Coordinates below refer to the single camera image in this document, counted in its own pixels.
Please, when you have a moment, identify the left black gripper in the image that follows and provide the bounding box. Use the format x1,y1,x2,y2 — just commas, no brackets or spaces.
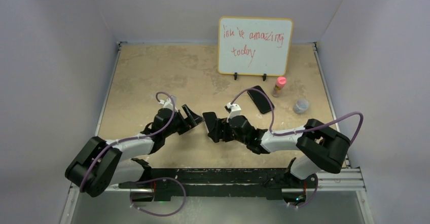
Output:
163,105,203,138

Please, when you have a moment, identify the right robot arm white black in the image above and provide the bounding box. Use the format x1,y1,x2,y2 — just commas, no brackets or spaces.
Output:
203,112,352,187

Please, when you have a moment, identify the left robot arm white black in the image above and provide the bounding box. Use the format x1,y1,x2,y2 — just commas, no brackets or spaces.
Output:
65,104,204,197

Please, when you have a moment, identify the black phone without case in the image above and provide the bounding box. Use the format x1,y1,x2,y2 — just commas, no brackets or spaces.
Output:
247,85,274,114

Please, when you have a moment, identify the pink capped small bottle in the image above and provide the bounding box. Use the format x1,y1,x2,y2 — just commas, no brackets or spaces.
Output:
271,77,287,97

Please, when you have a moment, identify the clear round lid container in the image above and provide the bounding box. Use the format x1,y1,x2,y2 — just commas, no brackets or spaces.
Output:
293,98,310,115

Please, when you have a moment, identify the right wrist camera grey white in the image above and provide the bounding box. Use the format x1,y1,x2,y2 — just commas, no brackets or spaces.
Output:
225,102,241,121

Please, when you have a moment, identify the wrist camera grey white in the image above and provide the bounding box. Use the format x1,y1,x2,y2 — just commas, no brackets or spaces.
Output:
162,98,177,113
225,102,241,121

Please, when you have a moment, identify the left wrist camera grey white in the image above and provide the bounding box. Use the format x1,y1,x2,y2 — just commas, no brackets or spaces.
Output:
162,98,177,113

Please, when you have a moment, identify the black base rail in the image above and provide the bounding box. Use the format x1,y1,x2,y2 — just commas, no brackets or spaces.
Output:
119,168,317,203

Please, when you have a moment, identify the white board yellow frame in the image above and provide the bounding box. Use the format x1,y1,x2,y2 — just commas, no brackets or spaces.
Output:
218,16,294,77

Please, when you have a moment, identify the aluminium frame rail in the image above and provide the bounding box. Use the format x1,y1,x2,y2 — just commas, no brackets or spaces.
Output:
61,168,373,223

